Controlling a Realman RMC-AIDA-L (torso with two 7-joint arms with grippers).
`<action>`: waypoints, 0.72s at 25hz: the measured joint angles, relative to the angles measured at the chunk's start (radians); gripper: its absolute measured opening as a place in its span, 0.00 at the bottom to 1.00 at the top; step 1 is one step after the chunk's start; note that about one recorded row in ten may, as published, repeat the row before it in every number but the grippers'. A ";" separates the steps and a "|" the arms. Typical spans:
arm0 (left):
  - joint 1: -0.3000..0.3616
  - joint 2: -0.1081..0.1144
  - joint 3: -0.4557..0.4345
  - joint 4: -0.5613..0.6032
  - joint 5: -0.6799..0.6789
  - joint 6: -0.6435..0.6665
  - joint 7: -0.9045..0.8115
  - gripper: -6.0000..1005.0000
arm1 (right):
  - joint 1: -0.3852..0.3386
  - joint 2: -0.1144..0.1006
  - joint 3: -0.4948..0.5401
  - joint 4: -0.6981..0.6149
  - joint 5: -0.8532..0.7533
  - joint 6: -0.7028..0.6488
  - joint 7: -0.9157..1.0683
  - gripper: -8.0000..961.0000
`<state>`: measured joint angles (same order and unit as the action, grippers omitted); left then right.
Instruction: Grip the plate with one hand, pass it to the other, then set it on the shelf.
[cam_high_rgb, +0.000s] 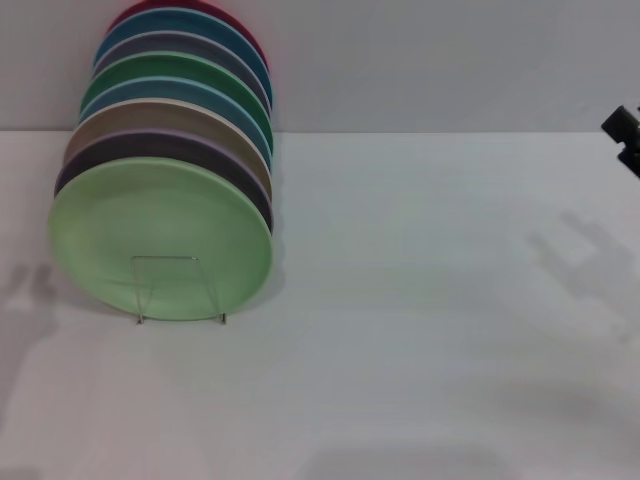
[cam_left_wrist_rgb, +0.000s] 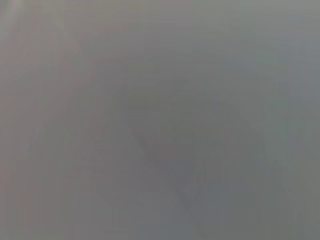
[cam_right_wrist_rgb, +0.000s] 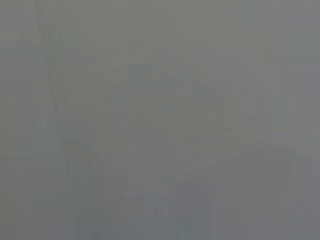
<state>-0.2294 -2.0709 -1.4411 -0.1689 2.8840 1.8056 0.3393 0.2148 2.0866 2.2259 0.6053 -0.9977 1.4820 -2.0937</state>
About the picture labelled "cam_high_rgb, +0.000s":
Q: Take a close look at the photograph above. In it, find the light blue plate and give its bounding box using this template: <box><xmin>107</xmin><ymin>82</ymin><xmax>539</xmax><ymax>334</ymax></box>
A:
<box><xmin>75</xmin><ymin>75</ymin><xmax>275</xmax><ymax>169</ymax></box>

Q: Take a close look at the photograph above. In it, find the purple plate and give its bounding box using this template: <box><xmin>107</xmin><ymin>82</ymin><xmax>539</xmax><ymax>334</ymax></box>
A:
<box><xmin>53</xmin><ymin>126</ymin><xmax>276</xmax><ymax>237</ymax></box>

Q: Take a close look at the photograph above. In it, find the light green plate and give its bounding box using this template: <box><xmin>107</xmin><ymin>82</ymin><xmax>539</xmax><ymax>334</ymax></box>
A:
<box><xmin>47</xmin><ymin>156</ymin><xmax>276</xmax><ymax>323</ymax></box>

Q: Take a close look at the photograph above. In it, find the teal blue plate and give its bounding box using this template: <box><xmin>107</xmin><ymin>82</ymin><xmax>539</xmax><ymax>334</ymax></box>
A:
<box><xmin>93</xmin><ymin>6</ymin><xmax>275</xmax><ymax>117</ymax></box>

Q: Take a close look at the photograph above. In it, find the red plate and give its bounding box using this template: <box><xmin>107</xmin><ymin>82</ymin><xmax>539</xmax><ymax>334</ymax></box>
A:
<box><xmin>106</xmin><ymin>0</ymin><xmax>274</xmax><ymax>76</ymax></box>

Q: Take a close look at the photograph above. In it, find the beige plate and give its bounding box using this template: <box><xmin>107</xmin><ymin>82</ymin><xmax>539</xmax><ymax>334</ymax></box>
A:
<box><xmin>61</xmin><ymin>98</ymin><xmax>275</xmax><ymax>201</ymax></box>

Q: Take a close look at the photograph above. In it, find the clear acrylic plate rack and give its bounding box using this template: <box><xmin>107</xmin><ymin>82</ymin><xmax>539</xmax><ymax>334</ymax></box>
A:
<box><xmin>129</xmin><ymin>254</ymin><xmax>229</xmax><ymax>326</ymax></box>

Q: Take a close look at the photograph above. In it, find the grey plate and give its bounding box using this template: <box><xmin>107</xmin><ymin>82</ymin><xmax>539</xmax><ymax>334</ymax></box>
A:
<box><xmin>91</xmin><ymin>30</ymin><xmax>272</xmax><ymax>114</ymax></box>

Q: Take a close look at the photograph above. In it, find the dark green plate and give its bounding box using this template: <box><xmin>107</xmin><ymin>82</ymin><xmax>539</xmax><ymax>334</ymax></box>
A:
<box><xmin>78</xmin><ymin>50</ymin><xmax>276</xmax><ymax>154</ymax></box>

